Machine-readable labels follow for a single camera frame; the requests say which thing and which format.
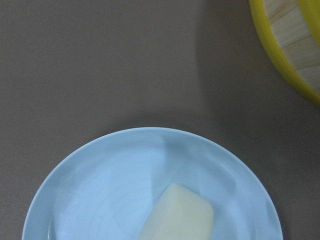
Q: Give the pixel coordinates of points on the white steamed bun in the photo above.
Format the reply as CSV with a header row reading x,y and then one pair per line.
x,y
180,214

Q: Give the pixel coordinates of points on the light blue plate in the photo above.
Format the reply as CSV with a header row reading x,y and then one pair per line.
x,y
106,189

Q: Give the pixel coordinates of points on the yellow bamboo steamer basket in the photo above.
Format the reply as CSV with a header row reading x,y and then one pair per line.
x,y
289,31

